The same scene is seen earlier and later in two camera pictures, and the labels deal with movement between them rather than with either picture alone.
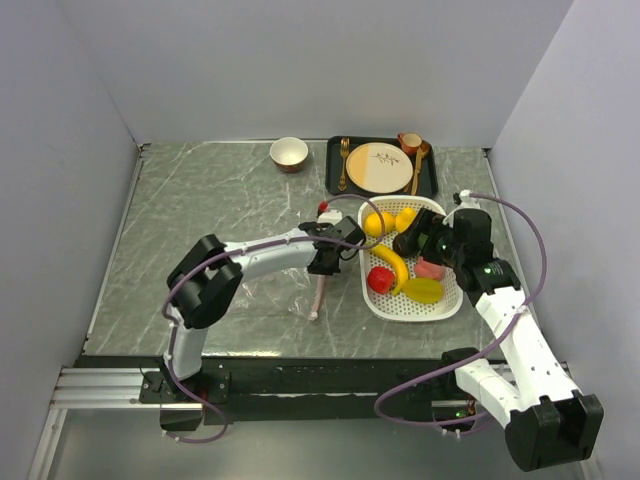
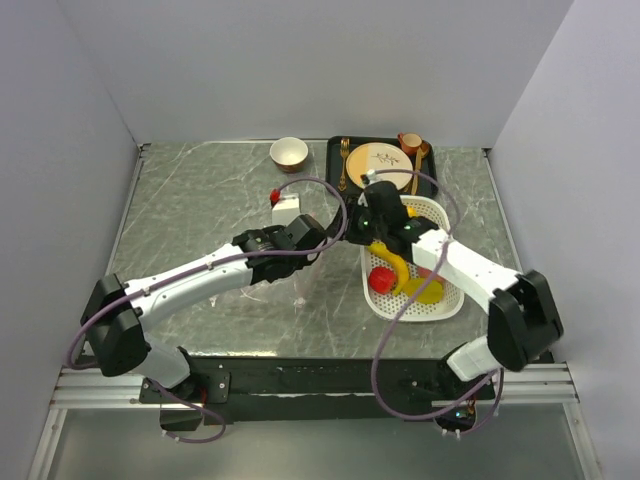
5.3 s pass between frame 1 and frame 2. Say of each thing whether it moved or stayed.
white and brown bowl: stayed
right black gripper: moved
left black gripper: moved
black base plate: stayed
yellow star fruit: stayed
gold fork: stayed
